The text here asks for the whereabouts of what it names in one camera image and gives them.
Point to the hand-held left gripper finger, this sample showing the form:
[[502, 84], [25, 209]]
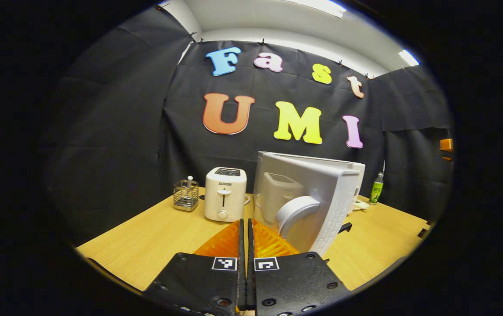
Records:
[[241, 272], [250, 272]]

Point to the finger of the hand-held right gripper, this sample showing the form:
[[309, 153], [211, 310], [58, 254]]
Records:
[[446, 145]]

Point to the white microwave oven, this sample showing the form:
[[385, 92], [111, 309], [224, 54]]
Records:
[[321, 184]]

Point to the white toaster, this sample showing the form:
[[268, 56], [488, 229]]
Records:
[[233, 202]]

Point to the green label drink bottle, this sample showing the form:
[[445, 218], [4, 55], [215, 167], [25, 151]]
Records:
[[376, 193]]

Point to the small ceiling light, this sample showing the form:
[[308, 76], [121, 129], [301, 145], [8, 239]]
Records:
[[408, 57]]

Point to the white divided bean tray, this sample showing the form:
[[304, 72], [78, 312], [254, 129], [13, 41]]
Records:
[[361, 205]]

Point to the long ceiling light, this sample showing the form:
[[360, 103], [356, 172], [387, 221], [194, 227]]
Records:
[[321, 6]]

